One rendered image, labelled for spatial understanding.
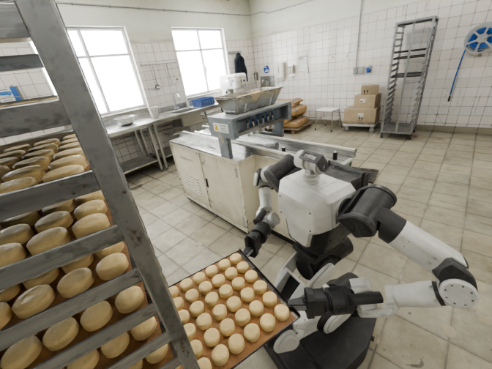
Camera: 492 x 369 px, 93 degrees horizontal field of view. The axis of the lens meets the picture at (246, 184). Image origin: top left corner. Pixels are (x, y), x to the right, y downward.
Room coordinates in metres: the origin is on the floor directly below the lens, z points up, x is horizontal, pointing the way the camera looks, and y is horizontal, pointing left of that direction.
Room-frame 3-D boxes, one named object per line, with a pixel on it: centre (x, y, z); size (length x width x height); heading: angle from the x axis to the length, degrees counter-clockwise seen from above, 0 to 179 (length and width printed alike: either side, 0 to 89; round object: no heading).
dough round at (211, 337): (0.44, 0.17, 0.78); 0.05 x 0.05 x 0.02
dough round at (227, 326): (0.47, 0.12, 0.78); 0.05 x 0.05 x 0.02
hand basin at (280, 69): (6.65, -0.90, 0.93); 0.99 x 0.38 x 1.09; 45
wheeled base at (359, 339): (0.81, -0.32, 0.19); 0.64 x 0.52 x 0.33; 118
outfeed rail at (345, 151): (2.31, -0.18, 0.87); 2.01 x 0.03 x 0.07; 39
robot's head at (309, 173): (0.78, -0.24, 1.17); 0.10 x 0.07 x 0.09; 28
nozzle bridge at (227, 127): (2.13, -0.14, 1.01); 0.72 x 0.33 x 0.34; 129
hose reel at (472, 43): (3.88, -3.80, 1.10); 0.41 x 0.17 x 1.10; 45
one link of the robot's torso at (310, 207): (0.80, -0.30, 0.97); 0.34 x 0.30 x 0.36; 28
